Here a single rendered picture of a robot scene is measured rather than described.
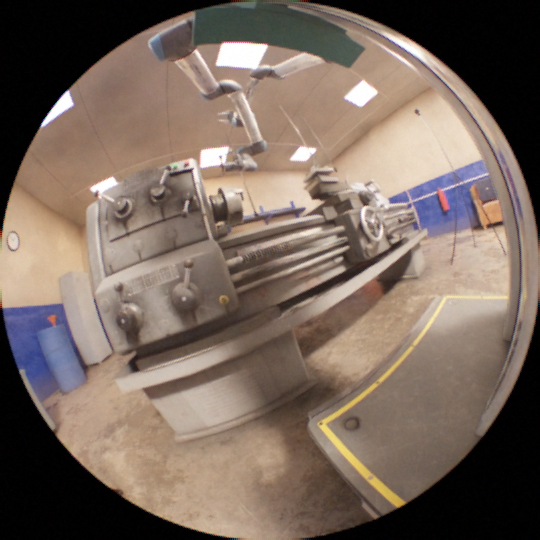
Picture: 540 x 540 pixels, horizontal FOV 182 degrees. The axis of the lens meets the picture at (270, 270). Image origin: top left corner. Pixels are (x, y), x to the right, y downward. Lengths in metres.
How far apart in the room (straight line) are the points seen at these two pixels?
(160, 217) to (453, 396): 1.03
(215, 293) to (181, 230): 0.32
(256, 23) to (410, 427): 1.07
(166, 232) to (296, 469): 1.02
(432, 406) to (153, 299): 0.76
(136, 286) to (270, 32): 0.98
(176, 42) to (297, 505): 1.55
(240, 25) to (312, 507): 1.41
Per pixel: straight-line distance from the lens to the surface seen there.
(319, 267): 0.95
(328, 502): 0.67
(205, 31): 0.73
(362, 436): 0.38
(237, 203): 0.98
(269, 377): 0.82
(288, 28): 0.80
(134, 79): 2.93
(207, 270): 0.57
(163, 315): 0.60
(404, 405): 0.41
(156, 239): 0.76
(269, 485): 0.73
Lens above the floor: 0.66
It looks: 2 degrees down
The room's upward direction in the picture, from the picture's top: 19 degrees counter-clockwise
